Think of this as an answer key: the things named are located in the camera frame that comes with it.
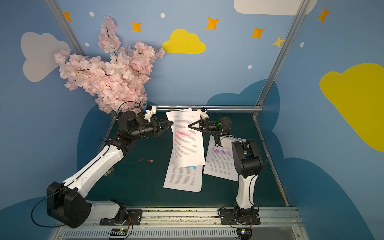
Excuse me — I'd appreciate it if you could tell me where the document with pink highlight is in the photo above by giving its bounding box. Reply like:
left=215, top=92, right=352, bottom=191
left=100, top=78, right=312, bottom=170
left=166, top=109, right=205, bottom=169

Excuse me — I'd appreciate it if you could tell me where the document with blue highlight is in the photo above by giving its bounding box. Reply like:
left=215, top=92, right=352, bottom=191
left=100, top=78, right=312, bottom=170
left=163, top=156, right=203, bottom=193

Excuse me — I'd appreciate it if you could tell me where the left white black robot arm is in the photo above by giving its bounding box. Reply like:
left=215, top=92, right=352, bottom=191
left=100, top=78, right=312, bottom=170
left=45, top=111, right=174, bottom=229

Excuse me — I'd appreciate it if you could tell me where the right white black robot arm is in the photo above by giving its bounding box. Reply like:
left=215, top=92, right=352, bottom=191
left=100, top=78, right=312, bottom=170
left=188, top=117, right=264, bottom=225

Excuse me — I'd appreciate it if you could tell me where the document with purple highlight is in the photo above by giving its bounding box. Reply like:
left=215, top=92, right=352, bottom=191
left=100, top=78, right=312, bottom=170
left=203, top=136, right=239, bottom=182

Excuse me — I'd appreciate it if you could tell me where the pink cherry blossom tree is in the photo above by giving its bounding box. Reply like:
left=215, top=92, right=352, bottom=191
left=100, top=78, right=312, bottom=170
left=54, top=16, right=166, bottom=114

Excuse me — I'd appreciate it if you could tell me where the small glass jar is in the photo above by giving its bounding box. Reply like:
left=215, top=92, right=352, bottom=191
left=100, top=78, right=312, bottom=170
left=105, top=167, right=114, bottom=176

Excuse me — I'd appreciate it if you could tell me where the left electronics board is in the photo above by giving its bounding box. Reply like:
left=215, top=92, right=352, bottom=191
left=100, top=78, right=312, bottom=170
left=109, top=228, right=129, bottom=240

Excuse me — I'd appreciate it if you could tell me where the electronics board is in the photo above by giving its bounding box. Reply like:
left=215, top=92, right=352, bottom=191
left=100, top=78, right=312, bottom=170
left=109, top=228, right=129, bottom=240
left=237, top=228, right=252, bottom=240

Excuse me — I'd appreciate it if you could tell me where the right electronics board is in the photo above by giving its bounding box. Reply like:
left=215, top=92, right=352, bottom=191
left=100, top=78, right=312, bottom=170
left=237, top=228, right=252, bottom=240

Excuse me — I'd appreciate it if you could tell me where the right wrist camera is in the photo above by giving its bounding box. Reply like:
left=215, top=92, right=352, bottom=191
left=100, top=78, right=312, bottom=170
left=198, top=108, right=209, bottom=120

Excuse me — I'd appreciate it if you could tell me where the right aluminium frame post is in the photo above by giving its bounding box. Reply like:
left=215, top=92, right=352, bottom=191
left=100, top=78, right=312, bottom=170
left=252, top=0, right=312, bottom=120

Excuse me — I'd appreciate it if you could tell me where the aluminium frame post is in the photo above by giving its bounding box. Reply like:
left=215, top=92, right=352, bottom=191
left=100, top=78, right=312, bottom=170
left=252, top=0, right=312, bottom=120
left=45, top=0, right=85, bottom=56

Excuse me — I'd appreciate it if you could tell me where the back aluminium frame bar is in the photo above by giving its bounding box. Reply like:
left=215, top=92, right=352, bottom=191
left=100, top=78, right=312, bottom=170
left=156, top=106, right=263, bottom=112

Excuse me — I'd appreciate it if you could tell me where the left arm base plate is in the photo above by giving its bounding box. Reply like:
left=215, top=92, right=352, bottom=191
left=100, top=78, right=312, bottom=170
left=100, top=209, right=143, bottom=226

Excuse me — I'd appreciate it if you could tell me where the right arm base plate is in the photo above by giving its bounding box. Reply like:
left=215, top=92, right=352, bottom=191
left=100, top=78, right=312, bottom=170
left=218, top=208, right=261, bottom=226

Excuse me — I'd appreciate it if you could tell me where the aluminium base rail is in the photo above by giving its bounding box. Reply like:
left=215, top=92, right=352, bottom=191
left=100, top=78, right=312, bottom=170
left=50, top=207, right=309, bottom=240

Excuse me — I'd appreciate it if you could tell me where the left aluminium frame post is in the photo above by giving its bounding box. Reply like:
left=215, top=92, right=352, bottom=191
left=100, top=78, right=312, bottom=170
left=45, top=0, right=85, bottom=56

